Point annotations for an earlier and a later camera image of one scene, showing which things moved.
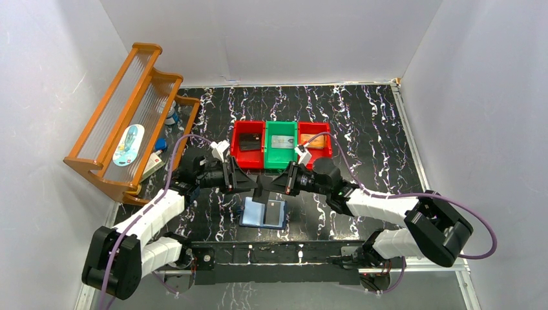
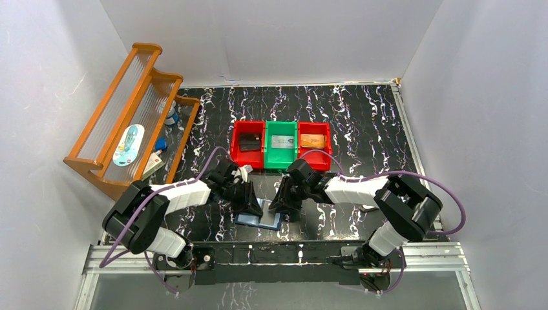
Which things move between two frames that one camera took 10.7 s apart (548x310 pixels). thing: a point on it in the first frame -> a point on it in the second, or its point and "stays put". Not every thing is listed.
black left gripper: [230, 176] -> [242, 194]
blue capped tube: [160, 144] stays put
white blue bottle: [172, 117] stays put
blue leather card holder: [271, 215] stays put
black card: [260, 194] -> [249, 141]
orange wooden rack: [139, 131] stays put
